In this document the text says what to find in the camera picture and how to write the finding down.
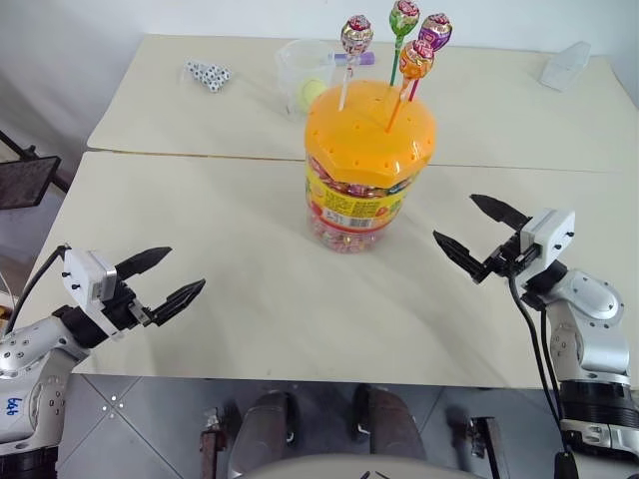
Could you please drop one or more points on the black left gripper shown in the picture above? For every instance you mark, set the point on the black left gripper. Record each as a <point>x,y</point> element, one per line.
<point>131,310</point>

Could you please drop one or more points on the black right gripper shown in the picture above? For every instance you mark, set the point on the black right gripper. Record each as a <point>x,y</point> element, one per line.
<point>509,259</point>

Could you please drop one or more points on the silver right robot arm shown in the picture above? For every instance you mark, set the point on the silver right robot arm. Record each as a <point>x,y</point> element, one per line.
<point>594,319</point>

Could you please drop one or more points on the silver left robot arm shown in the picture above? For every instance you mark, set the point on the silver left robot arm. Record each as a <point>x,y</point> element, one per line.
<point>30,344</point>

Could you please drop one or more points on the orange wrapped lollipop orange stick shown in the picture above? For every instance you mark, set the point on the orange wrapped lollipop orange stick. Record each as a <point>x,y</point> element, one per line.
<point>418,59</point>

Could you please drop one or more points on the purple wrapped lollipop pink stick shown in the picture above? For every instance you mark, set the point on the purple wrapped lollipop pink stick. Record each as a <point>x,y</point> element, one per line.
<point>435,31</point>

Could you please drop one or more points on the green wrapped lollipop green stick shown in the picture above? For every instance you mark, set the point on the green wrapped lollipop green stick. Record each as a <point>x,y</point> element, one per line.
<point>403,15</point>

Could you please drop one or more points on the red wrapped lollipop white stick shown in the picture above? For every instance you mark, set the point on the red wrapped lollipop white stick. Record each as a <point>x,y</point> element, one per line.
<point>357,32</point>

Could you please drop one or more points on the clear candy jar orange lid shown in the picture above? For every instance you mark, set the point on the clear candy jar orange lid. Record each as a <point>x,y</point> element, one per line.
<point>369,144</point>

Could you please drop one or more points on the black flat panel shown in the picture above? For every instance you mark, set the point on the black flat panel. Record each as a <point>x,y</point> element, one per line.
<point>25,182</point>

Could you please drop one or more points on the dark rounded shape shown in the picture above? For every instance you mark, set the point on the dark rounded shape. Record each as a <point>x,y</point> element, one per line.
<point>392,424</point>
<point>264,429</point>

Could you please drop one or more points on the clear plastic bag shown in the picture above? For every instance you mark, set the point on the clear plastic bag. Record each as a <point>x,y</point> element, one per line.
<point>564,65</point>

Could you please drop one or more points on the white die black dots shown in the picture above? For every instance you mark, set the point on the white die black dots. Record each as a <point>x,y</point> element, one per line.
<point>206,80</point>
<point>198,71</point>
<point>207,69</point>
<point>216,86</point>
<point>217,70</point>
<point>225,76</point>
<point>190,68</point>

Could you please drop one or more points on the purple capped clear tube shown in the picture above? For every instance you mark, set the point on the purple capped clear tube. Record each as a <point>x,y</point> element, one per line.
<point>367,59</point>

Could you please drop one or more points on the yellow green ball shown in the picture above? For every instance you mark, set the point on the yellow green ball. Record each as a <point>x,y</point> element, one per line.
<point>312,94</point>

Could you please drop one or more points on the clear plastic measuring cup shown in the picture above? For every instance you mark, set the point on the clear plastic measuring cup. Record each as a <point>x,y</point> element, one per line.
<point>294,65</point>

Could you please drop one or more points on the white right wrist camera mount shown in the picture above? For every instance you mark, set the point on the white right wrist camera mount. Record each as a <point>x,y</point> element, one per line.
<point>551,234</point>

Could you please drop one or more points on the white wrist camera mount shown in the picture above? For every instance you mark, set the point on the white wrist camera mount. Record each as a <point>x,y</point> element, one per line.
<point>85,272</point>
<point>551,234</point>

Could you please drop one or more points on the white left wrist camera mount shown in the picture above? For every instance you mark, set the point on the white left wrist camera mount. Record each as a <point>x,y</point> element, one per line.
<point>85,272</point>

